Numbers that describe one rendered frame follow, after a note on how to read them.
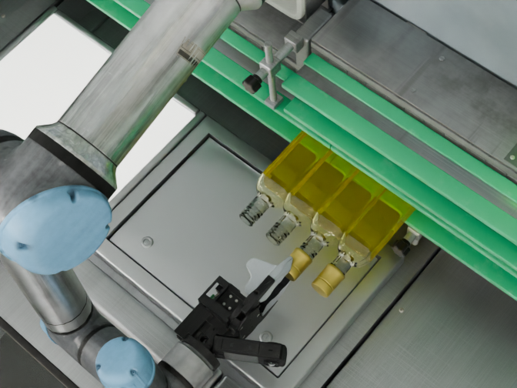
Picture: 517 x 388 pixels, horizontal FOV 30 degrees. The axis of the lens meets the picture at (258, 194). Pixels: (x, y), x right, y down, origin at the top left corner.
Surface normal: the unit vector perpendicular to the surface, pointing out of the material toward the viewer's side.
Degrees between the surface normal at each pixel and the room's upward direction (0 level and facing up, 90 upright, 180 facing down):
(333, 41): 90
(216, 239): 90
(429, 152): 90
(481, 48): 0
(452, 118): 90
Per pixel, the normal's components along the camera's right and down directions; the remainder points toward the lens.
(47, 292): 0.36, 0.68
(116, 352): -0.25, -0.57
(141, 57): -0.07, -0.22
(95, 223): 0.62, 0.54
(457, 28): -0.65, 0.70
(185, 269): -0.07, -0.47
